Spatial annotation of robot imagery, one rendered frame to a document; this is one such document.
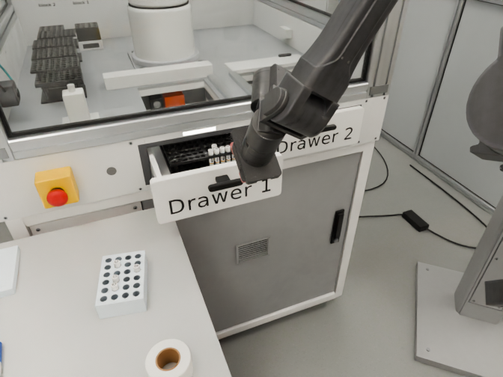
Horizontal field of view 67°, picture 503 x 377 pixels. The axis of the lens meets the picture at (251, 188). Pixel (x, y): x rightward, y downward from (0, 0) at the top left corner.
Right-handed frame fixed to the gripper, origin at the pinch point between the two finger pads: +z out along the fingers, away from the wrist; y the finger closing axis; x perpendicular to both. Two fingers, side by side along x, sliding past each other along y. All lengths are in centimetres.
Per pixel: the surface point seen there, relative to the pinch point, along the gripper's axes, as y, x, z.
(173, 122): 19.1, 10.0, 10.2
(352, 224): -9, -47, 53
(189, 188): 1.6, 10.8, 7.3
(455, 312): -53, -88, 76
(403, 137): 49, -159, 144
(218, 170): 3.4, 4.2, 5.0
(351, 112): 15.1, -37.6, 14.8
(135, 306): -18.2, 26.0, 6.8
